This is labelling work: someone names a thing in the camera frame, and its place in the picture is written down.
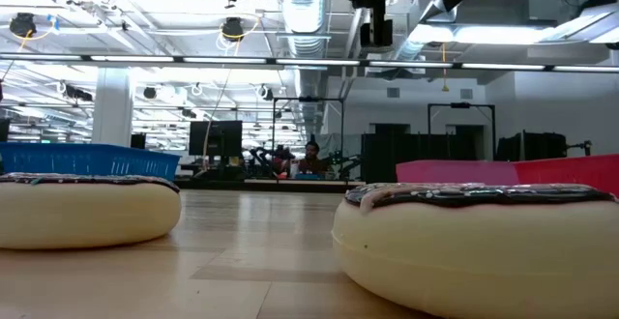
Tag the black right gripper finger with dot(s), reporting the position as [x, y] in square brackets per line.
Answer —
[368, 34]
[384, 34]

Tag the chocolate frosted toy donut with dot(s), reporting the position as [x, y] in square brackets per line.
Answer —
[87, 212]
[483, 251]

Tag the bright ceiling light panel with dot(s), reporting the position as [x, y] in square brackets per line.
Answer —
[483, 34]

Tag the black partition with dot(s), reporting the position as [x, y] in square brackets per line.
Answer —
[387, 157]

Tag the seated person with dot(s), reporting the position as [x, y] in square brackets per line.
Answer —
[313, 162]

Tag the long ceiling light bar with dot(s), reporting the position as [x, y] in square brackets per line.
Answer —
[222, 60]

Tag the pink translucent plastic bin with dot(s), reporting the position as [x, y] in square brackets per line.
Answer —
[454, 171]

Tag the background wooden table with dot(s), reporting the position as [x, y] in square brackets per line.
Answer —
[304, 182]

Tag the background robot arms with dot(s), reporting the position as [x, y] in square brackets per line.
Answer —
[263, 159]

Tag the large black monitor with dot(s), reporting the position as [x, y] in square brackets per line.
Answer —
[222, 137]

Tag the black background equipment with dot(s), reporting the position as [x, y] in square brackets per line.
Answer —
[541, 146]

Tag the red plastic basket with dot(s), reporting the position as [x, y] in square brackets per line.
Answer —
[570, 171]

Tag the small black monitor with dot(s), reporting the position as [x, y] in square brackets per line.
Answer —
[138, 141]

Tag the white pillar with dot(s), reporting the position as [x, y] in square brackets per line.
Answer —
[112, 111]

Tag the blue plastic basket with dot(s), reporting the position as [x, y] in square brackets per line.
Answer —
[97, 159]

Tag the silver ventilation duct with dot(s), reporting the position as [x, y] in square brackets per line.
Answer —
[304, 14]

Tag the black metal frame stand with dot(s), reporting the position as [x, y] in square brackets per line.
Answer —
[309, 99]
[462, 105]

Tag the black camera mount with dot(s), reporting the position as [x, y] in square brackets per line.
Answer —
[586, 146]

